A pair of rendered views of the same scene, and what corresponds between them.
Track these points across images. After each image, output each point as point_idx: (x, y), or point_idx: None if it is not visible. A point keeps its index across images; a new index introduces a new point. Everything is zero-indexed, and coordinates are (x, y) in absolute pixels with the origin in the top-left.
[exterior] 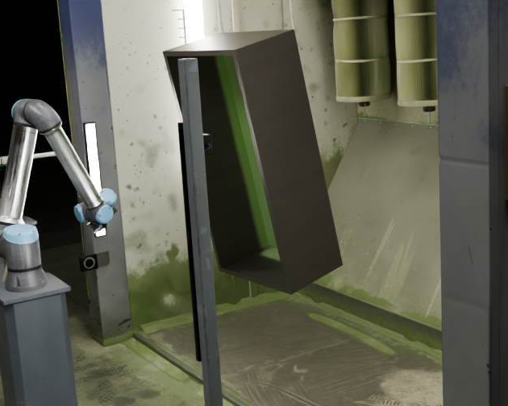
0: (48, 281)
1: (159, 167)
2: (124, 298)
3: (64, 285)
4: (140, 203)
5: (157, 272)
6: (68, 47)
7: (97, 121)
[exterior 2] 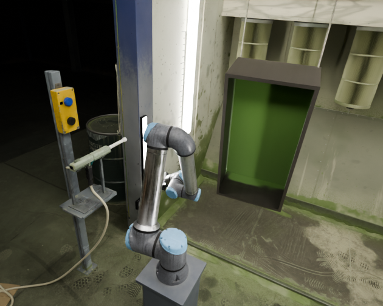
0: None
1: None
2: None
3: (200, 262)
4: None
5: (164, 191)
6: (127, 59)
7: (146, 113)
